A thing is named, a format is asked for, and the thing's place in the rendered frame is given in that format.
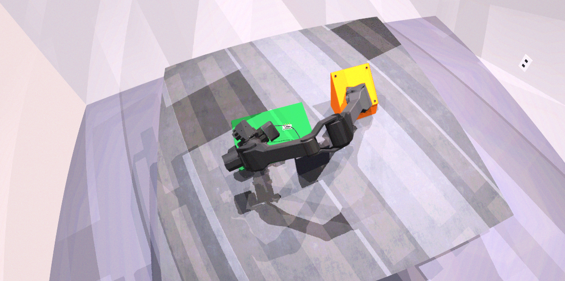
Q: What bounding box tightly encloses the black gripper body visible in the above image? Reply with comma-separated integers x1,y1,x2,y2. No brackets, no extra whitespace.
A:
228,121,280,153

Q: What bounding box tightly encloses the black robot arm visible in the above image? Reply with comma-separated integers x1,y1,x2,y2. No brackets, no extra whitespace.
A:
222,83,372,172

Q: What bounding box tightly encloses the green circuit board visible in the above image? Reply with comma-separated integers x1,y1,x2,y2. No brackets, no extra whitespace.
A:
232,102,312,145

